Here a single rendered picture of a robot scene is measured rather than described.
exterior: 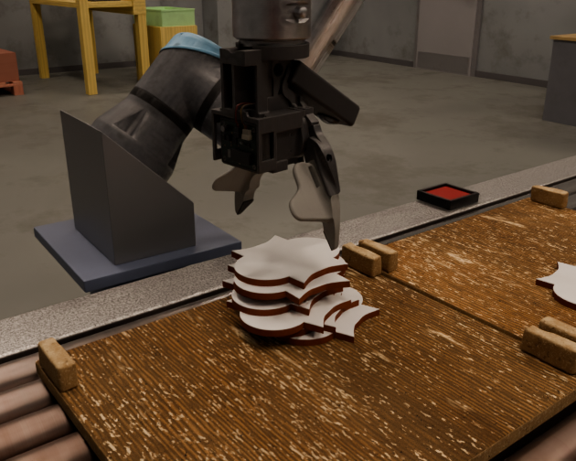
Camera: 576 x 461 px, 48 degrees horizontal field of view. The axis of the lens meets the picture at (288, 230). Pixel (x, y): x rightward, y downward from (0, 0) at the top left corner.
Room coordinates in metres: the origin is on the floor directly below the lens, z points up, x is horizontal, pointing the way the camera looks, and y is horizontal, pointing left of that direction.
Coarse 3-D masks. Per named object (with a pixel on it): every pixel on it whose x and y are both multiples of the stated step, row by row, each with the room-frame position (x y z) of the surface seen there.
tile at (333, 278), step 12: (324, 276) 0.63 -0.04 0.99; (336, 276) 0.63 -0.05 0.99; (240, 288) 0.61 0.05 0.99; (252, 288) 0.60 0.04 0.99; (264, 288) 0.60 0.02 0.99; (276, 288) 0.60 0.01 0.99; (288, 288) 0.60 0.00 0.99; (300, 288) 0.60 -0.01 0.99; (312, 288) 0.61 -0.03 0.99; (324, 288) 0.62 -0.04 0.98; (300, 300) 0.59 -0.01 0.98
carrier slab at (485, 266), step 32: (448, 224) 0.92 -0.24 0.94; (480, 224) 0.92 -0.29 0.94; (512, 224) 0.92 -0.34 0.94; (544, 224) 0.92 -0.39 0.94; (416, 256) 0.80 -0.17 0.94; (448, 256) 0.80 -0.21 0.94; (480, 256) 0.80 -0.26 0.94; (512, 256) 0.80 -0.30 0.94; (544, 256) 0.80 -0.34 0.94; (416, 288) 0.71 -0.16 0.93; (448, 288) 0.71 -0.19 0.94; (480, 288) 0.71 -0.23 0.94; (512, 288) 0.71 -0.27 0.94; (544, 288) 0.71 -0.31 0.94; (480, 320) 0.63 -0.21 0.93; (512, 320) 0.63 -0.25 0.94
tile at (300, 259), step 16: (272, 240) 0.72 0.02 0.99; (288, 240) 0.72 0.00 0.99; (304, 240) 0.72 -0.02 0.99; (320, 240) 0.72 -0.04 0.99; (240, 256) 0.67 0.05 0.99; (256, 256) 0.67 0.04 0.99; (272, 256) 0.67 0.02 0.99; (288, 256) 0.67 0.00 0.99; (304, 256) 0.67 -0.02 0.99; (320, 256) 0.67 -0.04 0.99; (336, 256) 0.67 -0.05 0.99; (240, 272) 0.63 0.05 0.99; (256, 272) 0.63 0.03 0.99; (272, 272) 0.63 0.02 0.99; (288, 272) 0.63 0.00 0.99; (304, 272) 0.63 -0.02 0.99; (320, 272) 0.63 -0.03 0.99
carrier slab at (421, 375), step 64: (192, 320) 0.63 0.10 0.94; (384, 320) 0.63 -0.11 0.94; (448, 320) 0.63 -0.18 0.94; (128, 384) 0.51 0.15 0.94; (192, 384) 0.51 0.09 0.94; (256, 384) 0.51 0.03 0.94; (320, 384) 0.51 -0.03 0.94; (384, 384) 0.51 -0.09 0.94; (448, 384) 0.51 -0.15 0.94; (512, 384) 0.51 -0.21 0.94; (128, 448) 0.42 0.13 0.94; (192, 448) 0.42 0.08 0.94; (256, 448) 0.42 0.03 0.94; (320, 448) 0.42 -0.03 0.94; (384, 448) 0.42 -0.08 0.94; (448, 448) 0.42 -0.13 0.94
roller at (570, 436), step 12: (564, 420) 0.48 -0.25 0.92; (552, 432) 0.46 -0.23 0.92; (564, 432) 0.46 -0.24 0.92; (528, 444) 0.45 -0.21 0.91; (540, 444) 0.45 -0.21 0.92; (552, 444) 0.45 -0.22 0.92; (564, 444) 0.45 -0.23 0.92; (516, 456) 0.43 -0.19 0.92; (528, 456) 0.43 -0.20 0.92; (540, 456) 0.43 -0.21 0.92; (552, 456) 0.43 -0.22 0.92; (564, 456) 0.44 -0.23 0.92
